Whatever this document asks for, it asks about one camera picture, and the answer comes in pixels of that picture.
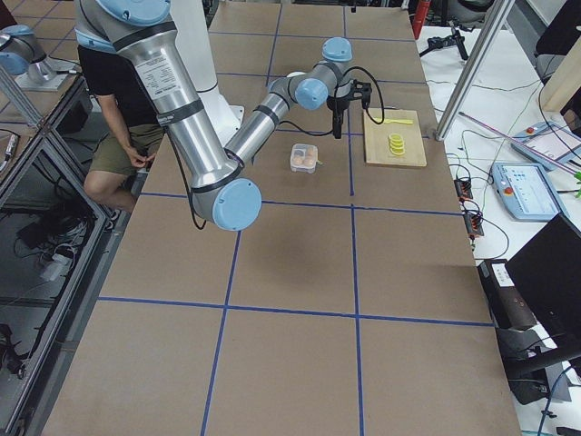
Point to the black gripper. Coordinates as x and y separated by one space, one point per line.
338 104

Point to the clear plastic egg box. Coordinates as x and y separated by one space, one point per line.
300 150

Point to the white paper bowl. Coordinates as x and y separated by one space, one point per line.
295 77

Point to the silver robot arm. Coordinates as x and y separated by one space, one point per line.
168 45

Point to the wooden cutting board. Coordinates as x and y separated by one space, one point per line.
376 143

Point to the yellow lemon slice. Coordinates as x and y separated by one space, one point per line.
396 144

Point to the yellow plastic knife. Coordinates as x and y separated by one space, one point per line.
392 121

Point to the black tripod stand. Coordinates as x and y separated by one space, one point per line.
455 39

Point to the red cylinder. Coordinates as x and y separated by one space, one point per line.
419 17

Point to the near teach pendant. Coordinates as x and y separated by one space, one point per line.
526 191

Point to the teach pendant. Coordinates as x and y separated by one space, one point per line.
526 191
545 141

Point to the far teach pendant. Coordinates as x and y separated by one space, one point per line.
545 141

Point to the seated person black shirt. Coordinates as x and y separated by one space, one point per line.
134 133

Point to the black computer monitor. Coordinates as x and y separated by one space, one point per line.
546 272

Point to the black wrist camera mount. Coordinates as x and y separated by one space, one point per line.
361 91

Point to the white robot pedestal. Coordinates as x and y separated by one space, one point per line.
193 45

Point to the aluminium frame post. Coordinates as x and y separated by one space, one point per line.
497 17

